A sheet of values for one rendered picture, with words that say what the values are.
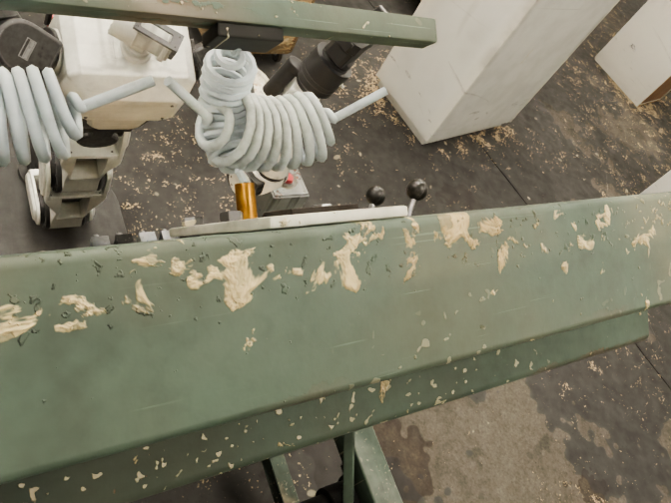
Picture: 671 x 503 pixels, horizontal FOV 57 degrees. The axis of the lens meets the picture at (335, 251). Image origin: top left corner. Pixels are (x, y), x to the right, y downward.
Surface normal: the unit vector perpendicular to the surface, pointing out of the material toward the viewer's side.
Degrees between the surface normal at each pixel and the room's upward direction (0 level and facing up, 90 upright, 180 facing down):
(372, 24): 32
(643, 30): 90
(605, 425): 0
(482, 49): 90
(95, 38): 23
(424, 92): 90
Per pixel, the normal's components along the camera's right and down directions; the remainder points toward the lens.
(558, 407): 0.40, -0.53
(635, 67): -0.75, 0.27
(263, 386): 0.53, 0.00
